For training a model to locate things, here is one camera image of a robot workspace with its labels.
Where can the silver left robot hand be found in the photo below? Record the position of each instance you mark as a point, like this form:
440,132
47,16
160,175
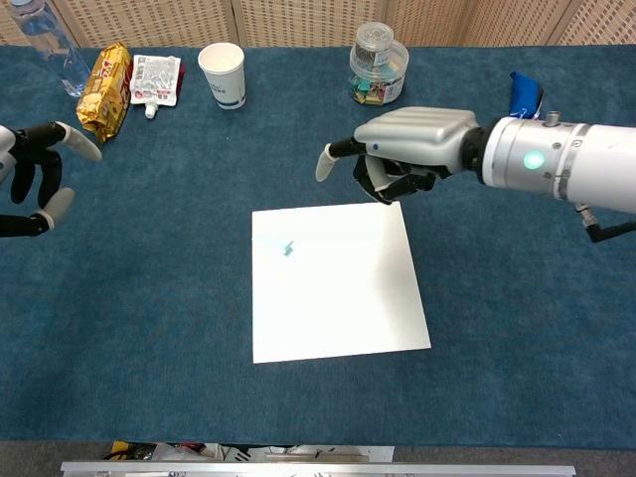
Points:
42,134

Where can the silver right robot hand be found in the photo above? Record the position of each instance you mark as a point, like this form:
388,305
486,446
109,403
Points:
417,134

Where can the light blue paper strip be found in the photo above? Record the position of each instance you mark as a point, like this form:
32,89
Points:
288,248

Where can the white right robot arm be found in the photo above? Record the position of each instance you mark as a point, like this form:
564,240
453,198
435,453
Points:
586,164

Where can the clear jar with candies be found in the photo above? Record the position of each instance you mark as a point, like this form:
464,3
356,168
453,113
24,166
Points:
377,84

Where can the gold snack bag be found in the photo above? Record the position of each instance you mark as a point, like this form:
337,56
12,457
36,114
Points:
102,99

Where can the clear plastic water bottle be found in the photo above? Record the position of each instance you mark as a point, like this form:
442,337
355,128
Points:
54,49

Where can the blue plastic packet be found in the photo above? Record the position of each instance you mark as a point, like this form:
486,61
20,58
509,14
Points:
522,94

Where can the white spouted drink pouch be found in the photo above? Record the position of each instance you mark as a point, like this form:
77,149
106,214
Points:
154,79

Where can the woven rattan folding screen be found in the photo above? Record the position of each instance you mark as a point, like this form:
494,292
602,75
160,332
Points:
298,20

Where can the teal felt table cloth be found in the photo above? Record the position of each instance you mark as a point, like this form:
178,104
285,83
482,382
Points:
199,199

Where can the white paper sheet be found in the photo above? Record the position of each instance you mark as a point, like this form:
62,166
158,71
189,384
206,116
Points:
338,298

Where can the white paper cup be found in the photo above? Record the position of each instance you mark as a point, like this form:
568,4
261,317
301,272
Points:
228,79

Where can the yellow object under table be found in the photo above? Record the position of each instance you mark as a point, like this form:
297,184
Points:
119,449

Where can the aluminium profile rail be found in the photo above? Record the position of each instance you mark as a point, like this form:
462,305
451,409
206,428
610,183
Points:
318,469

